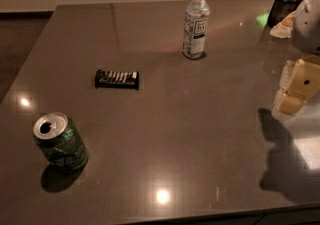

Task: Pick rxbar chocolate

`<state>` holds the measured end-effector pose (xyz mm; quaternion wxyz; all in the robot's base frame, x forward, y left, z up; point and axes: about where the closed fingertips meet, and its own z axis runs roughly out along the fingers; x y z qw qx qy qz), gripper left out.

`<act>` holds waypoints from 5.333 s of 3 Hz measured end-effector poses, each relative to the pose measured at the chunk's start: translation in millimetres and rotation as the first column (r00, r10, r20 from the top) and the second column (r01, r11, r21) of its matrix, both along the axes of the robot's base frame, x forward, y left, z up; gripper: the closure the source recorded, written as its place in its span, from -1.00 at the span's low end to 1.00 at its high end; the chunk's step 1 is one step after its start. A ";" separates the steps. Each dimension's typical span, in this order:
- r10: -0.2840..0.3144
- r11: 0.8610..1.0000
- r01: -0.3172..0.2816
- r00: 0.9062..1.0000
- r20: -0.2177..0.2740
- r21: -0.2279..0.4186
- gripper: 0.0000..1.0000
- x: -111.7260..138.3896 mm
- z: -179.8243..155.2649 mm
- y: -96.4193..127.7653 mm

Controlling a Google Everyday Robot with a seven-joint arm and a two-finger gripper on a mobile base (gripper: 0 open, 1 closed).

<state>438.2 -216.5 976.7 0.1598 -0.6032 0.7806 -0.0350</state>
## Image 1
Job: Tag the black bag in background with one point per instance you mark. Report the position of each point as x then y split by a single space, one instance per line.
280 9

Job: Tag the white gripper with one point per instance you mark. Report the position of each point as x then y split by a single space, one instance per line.
308 29

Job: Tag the green soda can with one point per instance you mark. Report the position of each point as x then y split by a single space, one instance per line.
59 140

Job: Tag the clear plastic water bottle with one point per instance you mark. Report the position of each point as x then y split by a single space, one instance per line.
196 21

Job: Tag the white snack packet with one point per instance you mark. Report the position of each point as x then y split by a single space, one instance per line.
284 28

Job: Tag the black rxbar chocolate bar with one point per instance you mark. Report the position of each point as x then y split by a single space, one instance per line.
117 79

